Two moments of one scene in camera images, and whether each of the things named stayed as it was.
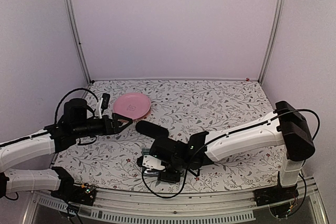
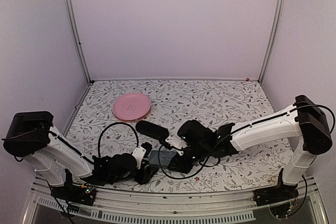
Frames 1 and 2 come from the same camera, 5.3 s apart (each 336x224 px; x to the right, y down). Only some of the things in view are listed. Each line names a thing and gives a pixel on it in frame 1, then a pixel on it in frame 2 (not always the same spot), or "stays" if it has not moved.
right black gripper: [172, 179] → [182, 167]
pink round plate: [134, 106] stays
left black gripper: [107, 130] → [145, 177]
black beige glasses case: [151, 129] stays
